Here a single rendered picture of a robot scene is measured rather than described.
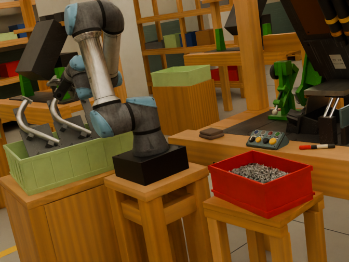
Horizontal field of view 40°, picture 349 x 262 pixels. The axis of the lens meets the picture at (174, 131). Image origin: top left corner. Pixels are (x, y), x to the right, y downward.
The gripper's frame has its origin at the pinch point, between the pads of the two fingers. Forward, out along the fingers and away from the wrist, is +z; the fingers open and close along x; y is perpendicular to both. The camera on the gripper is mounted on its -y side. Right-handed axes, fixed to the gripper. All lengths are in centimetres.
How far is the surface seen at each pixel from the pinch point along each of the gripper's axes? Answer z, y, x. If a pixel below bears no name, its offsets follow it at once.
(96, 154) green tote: -16.4, -26.7, -27.5
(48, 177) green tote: -12.6, -46.0, -12.2
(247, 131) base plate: -57, 0, -80
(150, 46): 500, 411, -129
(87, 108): 5.4, 2.5, -16.8
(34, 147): 6.1, -30.0, -1.6
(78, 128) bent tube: -0.1, -12.7, -16.3
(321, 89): -111, -3, -75
